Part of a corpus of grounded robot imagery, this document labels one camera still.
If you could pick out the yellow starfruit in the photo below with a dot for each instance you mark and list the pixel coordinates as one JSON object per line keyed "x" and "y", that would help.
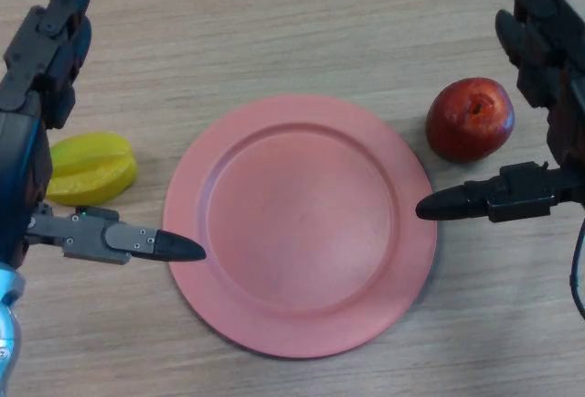
{"x": 91, "y": 168}

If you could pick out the red apple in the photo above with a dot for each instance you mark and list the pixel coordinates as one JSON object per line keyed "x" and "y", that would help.
{"x": 466, "y": 122}

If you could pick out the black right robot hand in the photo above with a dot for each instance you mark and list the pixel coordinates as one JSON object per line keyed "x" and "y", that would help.
{"x": 525, "y": 196}

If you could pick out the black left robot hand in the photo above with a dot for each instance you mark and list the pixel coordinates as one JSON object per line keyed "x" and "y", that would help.
{"x": 27, "y": 95}

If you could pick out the pink round plate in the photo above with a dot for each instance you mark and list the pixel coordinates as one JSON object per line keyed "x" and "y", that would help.
{"x": 301, "y": 228}

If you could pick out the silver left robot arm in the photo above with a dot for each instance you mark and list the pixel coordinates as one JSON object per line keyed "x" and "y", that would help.
{"x": 8, "y": 324}

